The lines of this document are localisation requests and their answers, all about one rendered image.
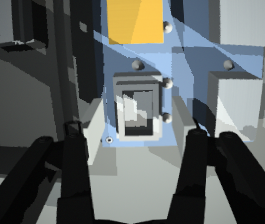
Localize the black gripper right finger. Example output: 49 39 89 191
166 96 265 224

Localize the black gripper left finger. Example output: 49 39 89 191
0 98 105 224

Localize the yellow rectangular block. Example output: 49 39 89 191
107 0 163 45

